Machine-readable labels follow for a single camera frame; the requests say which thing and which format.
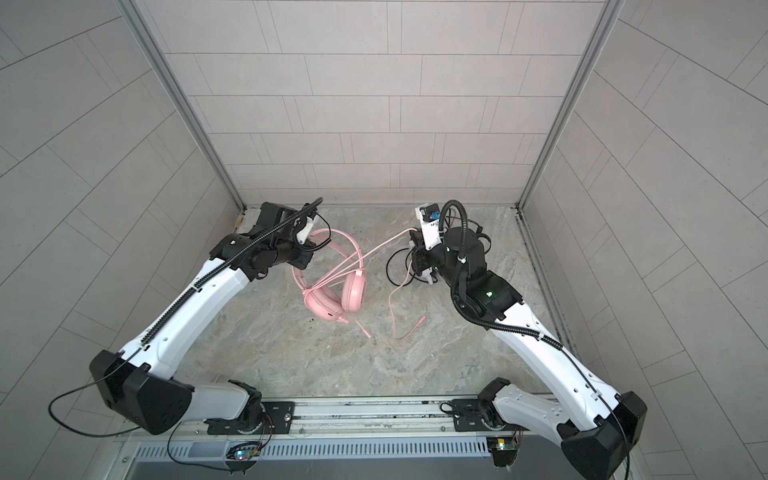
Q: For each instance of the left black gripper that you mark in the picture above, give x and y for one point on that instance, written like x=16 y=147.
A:
x=303 y=261

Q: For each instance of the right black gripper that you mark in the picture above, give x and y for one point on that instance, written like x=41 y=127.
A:
x=421 y=262

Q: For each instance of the pink cat-ear headphones with cable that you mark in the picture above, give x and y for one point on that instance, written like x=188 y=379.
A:
x=340 y=292

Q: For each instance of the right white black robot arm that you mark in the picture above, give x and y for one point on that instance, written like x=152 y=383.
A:
x=493 y=304

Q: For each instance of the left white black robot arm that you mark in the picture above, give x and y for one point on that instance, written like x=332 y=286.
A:
x=138 y=381

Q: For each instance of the right circuit board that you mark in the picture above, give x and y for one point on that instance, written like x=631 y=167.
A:
x=503 y=450

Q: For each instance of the white ventilation grille strip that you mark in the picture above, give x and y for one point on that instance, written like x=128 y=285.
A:
x=323 y=449

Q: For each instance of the left green circuit board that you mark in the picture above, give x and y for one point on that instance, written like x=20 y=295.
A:
x=243 y=456

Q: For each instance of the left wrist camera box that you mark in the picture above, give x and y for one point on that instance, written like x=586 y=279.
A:
x=304 y=227

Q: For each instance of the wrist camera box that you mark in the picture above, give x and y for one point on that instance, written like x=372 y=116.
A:
x=304 y=227
x=429 y=218

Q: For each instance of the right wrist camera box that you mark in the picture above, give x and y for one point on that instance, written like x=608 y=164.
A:
x=429 y=218

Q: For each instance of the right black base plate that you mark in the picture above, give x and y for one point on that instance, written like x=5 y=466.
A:
x=471 y=415

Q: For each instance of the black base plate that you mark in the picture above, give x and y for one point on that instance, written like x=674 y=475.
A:
x=276 y=417
x=471 y=415

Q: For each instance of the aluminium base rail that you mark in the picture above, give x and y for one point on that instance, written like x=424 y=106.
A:
x=372 y=414

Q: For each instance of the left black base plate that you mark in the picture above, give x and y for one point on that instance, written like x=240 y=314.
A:
x=276 y=417

